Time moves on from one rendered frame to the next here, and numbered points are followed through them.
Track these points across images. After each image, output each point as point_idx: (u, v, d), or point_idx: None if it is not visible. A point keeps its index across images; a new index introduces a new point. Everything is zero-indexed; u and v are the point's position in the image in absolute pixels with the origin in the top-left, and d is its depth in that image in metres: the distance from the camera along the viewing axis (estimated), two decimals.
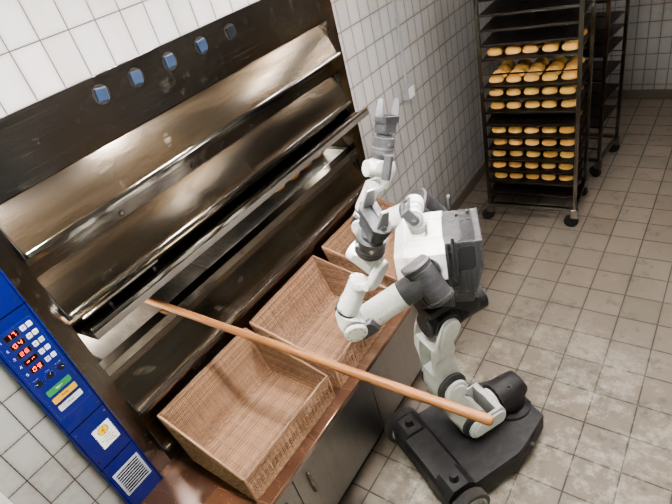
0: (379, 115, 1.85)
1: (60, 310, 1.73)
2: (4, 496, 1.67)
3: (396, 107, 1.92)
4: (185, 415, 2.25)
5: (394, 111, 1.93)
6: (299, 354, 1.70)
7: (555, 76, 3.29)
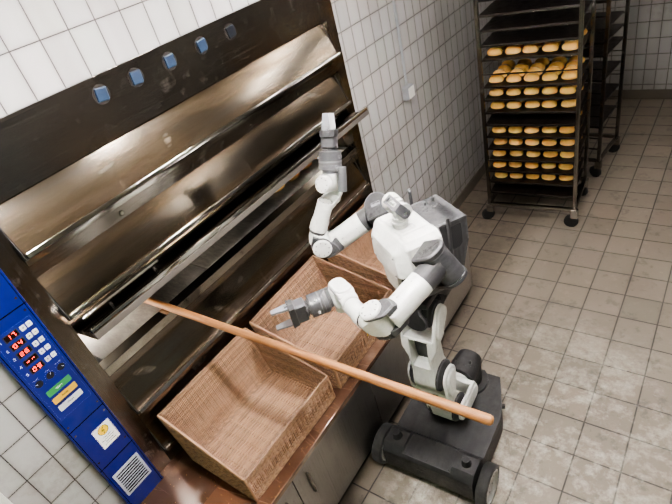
0: (327, 129, 1.86)
1: (60, 310, 1.73)
2: (4, 496, 1.67)
3: (332, 121, 1.96)
4: (185, 415, 2.25)
5: (330, 126, 1.97)
6: (299, 354, 1.70)
7: (555, 76, 3.29)
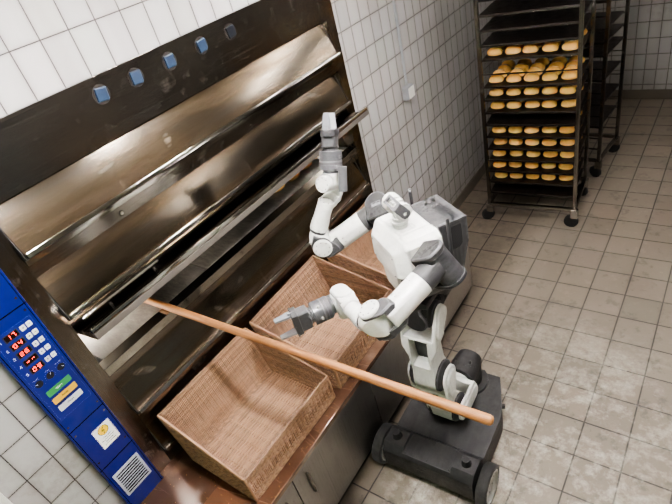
0: (327, 128, 1.86)
1: (60, 310, 1.73)
2: (4, 496, 1.67)
3: (333, 121, 1.96)
4: (185, 415, 2.25)
5: (331, 125, 1.97)
6: (299, 354, 1.70)
7: (555, 76, 3.29)
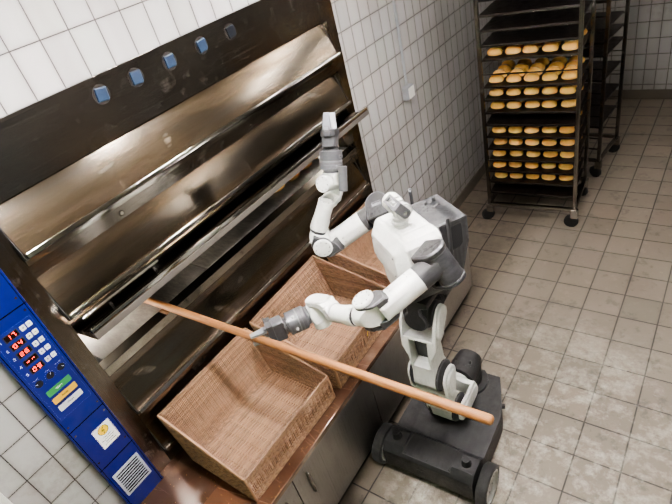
0: (328, 128, 1.86)
1: (60, 310, 1.73)
2: (4, 496, 1.67)
3: (333, 121, 1.96)
4: (185, 415, 2.25)
5: (331, 125, 1.97)
6: (299, 353, 1.70)
7: (555, 76, 3.29)
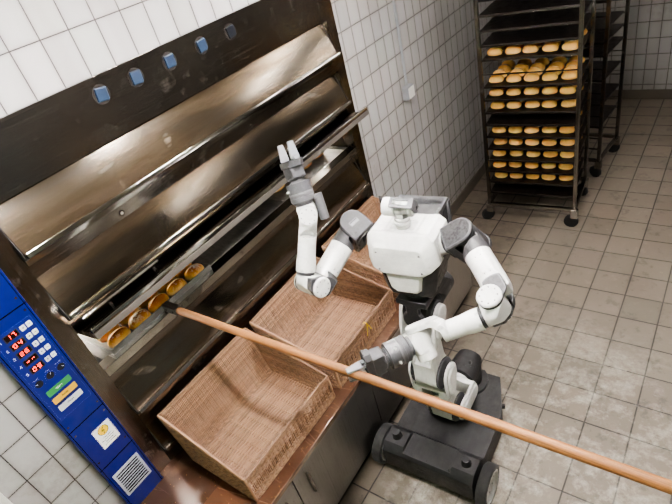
0: (298, 156, 1.72)
1: (60, 310, 1.73)
2: (4, 496, 1.67)
3: (284, 153, 1.81)
4: (185, 415, 2.25)
5: (284, 158, 1.82)
6: (410, 394, 1.46)
7: (555, 76, 3.29)
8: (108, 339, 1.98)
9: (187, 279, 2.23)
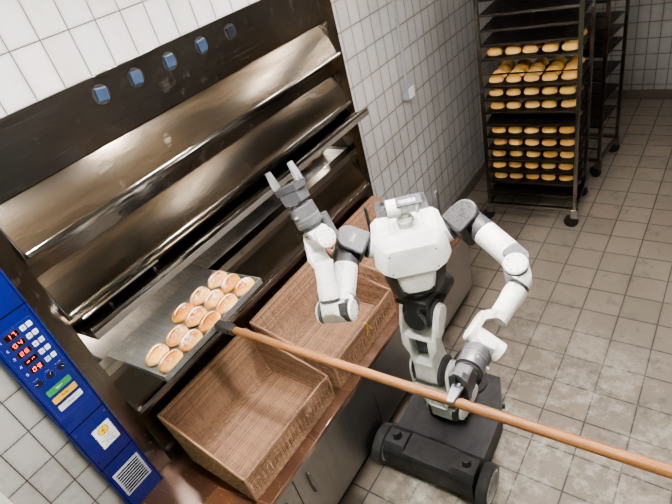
0: (302, 176, 1.58)
1: (60, 310, 1.73)
2: (4, 496, 1.67)
3: (274, 180, 1.65)
4: (185, 415, 2.25)
5: (275, 185, 1.65)
6: (528, 426, 1.30)
7: (555, 76, 3.29)
8: (160, 364, 1.79)
9: (238, 295, 2.05)
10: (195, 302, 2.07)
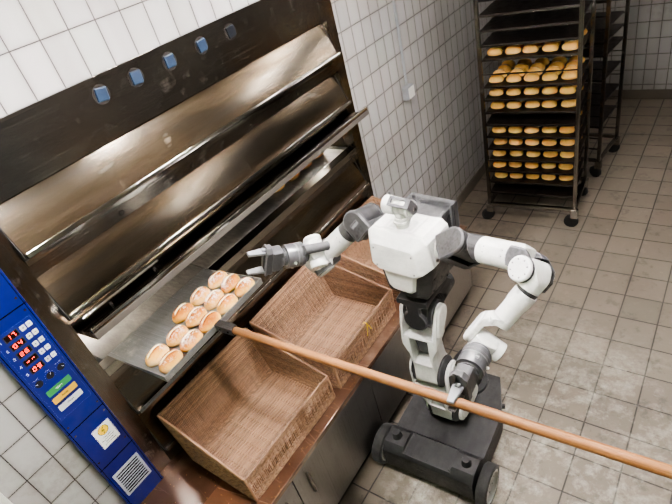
0: (262, 248, 1.77)
1: (60, 310, 1.73)
2: (4, 496, 1.67)
3: (255, 269, 1.81)
4: (185, 415, 2.25)
5: (260, 269, 1.81)
6: (528, 426, 1.30)
7: (555, 76, 3.29)
8: (160, 364, 1.79)
9: (238, 295, 2.05)
10: (195, 302, 2.07)
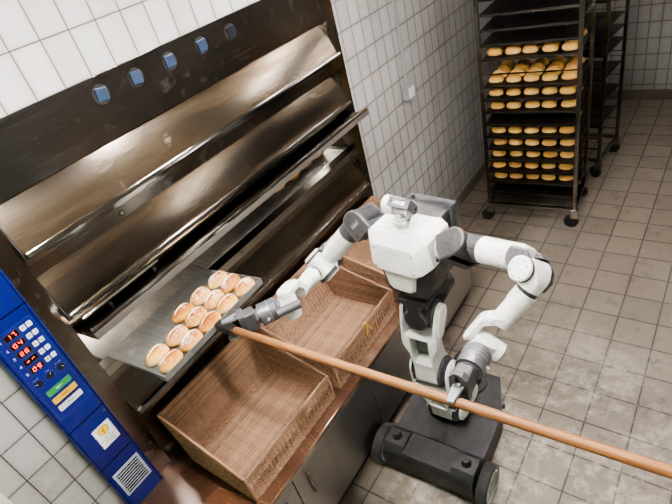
0: (234, 313, 1.88)
1: (60, 310, 1.73)
2: (4, 496, 1.67)
3: None
4: (185, 415, 2.25)
5: None
6: (528, 426, 1.30)
7: (555, 76, 3.29)
8: (160, 364, 1.79)
9: (238, 295, 2.05)
10: (195, 302, 2.07)
